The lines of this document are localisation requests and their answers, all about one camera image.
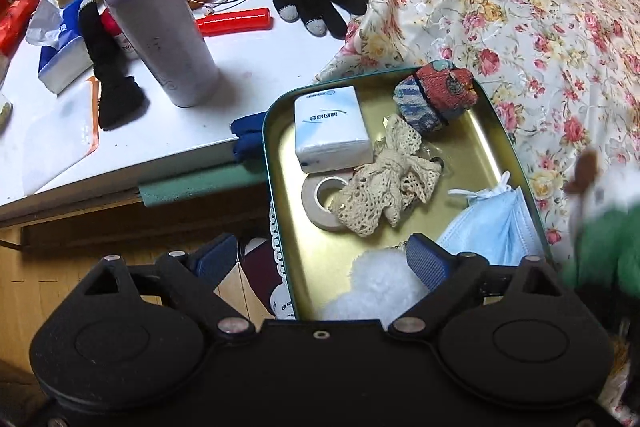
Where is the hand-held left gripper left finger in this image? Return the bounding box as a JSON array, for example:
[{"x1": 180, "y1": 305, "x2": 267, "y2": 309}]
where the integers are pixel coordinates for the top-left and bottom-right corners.
[{"x1": 82, "y1": 233, "x2": 251, "y2": 340}]

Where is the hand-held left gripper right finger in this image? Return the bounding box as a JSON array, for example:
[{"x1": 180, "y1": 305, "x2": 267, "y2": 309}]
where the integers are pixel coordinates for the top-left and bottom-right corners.
[{"x1": 387, "y1": 233, "x2": 576, "y2": 340}]

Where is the white cotton fluff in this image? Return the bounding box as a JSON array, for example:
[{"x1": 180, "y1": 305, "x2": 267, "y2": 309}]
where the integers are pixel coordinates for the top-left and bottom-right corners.
[{"x1": 320, "y1": 249, "x2": 431, "y2": 323}]

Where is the blue face mask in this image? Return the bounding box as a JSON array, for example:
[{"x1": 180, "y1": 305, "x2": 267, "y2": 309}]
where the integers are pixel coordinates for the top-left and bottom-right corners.
[{"x1": 436, "y1": 172, "x2": 545, "y2": 268}]

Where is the beige lace cloth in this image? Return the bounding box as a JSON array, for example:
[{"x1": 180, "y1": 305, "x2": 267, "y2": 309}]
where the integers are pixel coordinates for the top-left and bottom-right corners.
[{"x1": 327, "y1": 114, "x2": 443, "y2": 238}]

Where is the gold metal tray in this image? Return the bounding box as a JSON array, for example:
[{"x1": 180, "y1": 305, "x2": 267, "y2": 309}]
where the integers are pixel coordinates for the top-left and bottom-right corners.
[{"x1": 261, "y1": 66, "x2": 555, "y2": 323}]

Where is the beige tape roll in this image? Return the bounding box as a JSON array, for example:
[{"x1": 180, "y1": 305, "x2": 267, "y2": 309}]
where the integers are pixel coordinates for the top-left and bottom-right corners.
[{"x1": 301, "y1": 174, "x2": 351, "y2": 233}]

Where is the white pocket tissue pack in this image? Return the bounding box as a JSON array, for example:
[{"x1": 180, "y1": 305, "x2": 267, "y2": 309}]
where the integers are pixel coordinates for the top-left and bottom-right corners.
[{"x1": 293, "y1": 86, "x2": 375, "y2": 174}]

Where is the red blue patterned pouch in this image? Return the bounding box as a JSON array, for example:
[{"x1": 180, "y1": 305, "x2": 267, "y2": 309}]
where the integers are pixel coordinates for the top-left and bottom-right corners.
[{"x1": 394, "y1": 61, "x2": 476, "y2": 135}]

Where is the white green plush toy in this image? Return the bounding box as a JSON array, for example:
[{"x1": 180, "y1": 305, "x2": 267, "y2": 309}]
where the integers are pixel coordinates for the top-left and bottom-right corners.
[{"x1": 560, "y1": 149, "x2": 640, "y2": 293}]

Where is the blue white soft tissue pack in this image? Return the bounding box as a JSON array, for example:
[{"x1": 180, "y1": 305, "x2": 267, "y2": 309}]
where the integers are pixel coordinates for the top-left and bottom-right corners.
[{"x1": 27, "y1": 0, "x2": 96, "y2": 95}]

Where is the dark red white slipper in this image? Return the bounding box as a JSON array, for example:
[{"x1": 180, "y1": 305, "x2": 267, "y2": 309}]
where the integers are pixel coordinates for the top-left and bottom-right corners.
[{"x1": 240, "y1": 237, "x2": 296, "y2": 323}]

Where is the green foam edge guard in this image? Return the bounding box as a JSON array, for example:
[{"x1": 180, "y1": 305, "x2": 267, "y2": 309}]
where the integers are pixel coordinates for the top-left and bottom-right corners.
[{"x1": 137, "y1": 164, "x2": 273, "y2": 208}]

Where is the white topped wooden table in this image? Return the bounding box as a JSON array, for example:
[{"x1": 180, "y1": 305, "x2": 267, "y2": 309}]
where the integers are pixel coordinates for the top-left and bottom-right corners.
[{"x1": 0, "y1": 0, "x2": 361, "y2": 253}]

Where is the blue corner guard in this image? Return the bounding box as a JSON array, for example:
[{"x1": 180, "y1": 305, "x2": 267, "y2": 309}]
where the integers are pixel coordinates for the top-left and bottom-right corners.
[{"x1": 230, "y1": 109, "x2": 271, "y2": 165}]

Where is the rolled black glove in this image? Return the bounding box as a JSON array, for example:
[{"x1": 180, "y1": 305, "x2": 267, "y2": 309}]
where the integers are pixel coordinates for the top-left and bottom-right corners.
[{"x1": 80, "y1": 0, "x2": 150, "y2": 131}]

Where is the clear pouch with orange edge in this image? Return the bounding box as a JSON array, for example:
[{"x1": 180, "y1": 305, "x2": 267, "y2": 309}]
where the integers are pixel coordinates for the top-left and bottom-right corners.
[{"x1": 20, "y1": 76, "x2": 102, "y2": 196}]

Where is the purple thermos bottle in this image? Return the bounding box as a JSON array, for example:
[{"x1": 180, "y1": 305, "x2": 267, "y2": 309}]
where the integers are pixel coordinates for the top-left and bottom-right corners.
[{"x1": 91, "y1": 0, "x2": 221, "y2": 108}]

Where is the red plastic tube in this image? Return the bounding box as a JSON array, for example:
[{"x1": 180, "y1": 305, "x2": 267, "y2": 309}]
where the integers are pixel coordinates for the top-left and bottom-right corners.
[{"x1": 195, "y1": 8, "x2": 273, "y2": 36}]

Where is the small red capped bottle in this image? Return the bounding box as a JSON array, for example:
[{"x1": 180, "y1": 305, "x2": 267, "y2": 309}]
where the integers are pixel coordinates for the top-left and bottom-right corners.
[{"x1": 100, "y1": 9, "x2": 140, "y2": 60}]

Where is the floral bedspread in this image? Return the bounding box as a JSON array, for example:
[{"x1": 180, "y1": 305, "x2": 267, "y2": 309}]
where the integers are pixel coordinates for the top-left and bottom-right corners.
[{"x1": 315, "y1": 0, "x2": 640, "y2": 427}]

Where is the red packet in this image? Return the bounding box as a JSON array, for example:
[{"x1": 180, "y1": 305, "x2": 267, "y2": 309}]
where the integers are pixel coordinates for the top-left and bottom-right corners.
[{"x1": 0, "y1": 0, "x2": 41, "y2": 58}]

